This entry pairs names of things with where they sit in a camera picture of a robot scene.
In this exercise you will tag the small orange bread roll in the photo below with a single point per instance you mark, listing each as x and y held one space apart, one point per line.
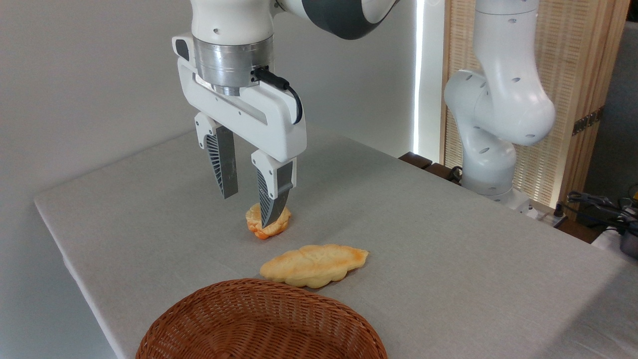
252 220

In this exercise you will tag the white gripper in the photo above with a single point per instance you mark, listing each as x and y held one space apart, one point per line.
269 124

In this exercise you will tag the wooden slatted screen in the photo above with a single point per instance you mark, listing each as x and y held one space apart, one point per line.
578 60

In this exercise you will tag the grey tablecloth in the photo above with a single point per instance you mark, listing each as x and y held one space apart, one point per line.
448 279

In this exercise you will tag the white vertical light strip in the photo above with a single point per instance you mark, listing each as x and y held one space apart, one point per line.
418 75

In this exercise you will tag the long golden bread loaf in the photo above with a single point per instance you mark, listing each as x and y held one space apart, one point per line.
314 265

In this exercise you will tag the metal screen hinge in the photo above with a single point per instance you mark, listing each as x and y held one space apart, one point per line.
588 120

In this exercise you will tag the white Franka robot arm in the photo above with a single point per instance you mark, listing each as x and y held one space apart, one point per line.
498 99

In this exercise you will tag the dark brown wooden furniture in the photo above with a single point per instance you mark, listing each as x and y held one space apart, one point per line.
416 160

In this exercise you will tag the brown wicker basket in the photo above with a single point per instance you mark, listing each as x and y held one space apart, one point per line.
259 324

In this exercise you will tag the white power strip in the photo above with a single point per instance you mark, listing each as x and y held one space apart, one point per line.
551 215

